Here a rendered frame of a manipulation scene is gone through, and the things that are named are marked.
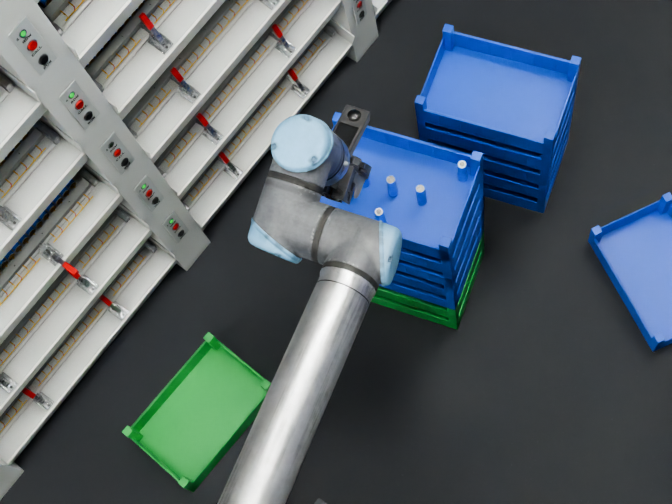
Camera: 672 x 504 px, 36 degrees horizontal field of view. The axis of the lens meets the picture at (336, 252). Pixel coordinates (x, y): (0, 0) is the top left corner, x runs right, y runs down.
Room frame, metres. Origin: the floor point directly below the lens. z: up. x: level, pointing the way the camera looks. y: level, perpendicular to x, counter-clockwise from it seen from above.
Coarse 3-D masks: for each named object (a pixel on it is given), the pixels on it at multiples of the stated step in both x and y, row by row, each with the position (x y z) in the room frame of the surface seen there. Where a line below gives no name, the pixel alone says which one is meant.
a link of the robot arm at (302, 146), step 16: (288, 128) 0.75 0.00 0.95; (304, 128) 0.74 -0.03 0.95; (320, 128) 0.73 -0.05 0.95; (272, 144) 0.74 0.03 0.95; (288, 144) 0.73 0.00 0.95; (304, 144) 0.72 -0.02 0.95; (320, 144) 0.71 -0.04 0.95; (336, 144) 0.73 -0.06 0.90; (272, 160) 0.74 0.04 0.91; (288, 160) 0.71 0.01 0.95; (304, 160) 0.70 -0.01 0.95; (320, 160) 0.69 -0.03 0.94; (336, 160) 0.71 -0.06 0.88; (304, 176) 0.68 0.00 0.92; (320, 176) 0.68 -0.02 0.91
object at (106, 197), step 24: (96, 192) 1.03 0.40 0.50; (48, 216) 1.02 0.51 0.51; (72, 216) 1.00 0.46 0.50; (96, 216) 0.99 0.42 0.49; (72, 240) 0.96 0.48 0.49; (48, 264) 0.93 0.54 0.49; (24, 288) 0.90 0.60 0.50; (0, 312) 0.87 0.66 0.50; (24, 312) 0.86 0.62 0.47; (0, 336) 0.83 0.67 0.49
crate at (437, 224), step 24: (336, 120) 0.94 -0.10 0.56; (360, 144) 0.92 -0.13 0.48; (384, 144) 0.89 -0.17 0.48; (408, 144) 0.86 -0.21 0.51; (432, 144) 0.83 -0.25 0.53; (384, 168) 0.85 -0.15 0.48; (408, 168) 0.83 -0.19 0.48; (432, 168) 0.81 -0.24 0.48; (456, 168) 0.79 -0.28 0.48; (480, 168) 0.75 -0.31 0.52; (360, 192) 0.82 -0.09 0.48; (384, 192) 0.80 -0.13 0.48; (408, 192) 0.78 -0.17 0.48; (432, 192) 0.76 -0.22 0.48; (456, 192) 0.74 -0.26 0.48; (408, 216) 0.73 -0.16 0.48; (432, 216) 0.71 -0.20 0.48; (456, 216) 0.69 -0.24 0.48; (408, 240) 0.67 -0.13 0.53; (432, 240) 0.67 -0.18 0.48; (456, 240) 0.64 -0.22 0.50
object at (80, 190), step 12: (84, 180) 1.05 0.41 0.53; (72, 192) 1.04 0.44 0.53; (84, 192) 1.04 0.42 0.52; (72, 204) 1.01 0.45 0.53; (60, 216) 1.00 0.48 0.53; (48, 228) 0.98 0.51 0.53; (60, 228) 0.98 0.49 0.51; (36, 240) 0.97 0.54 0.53; (24, 252) 0.95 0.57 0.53; (12, 264) 0.94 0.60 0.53; (0, 276) 0.92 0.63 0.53; (12, 276) 0.92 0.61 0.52; (24, 276) 0.92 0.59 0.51; (0, 288) 0.90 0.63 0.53
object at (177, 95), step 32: (256, 0) 1.31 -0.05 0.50; (288, 0) 1.31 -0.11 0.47; (224, 32) 1.27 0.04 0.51; (256, 32) 1.25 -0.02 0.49; (192, 64) 1.22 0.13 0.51; (224, 64) 1.21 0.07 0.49; (160, 96) 1.18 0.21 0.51; (192, 96) 1.16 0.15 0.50; (128, 128) 1.12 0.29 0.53; (160, 128) 1.12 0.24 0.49
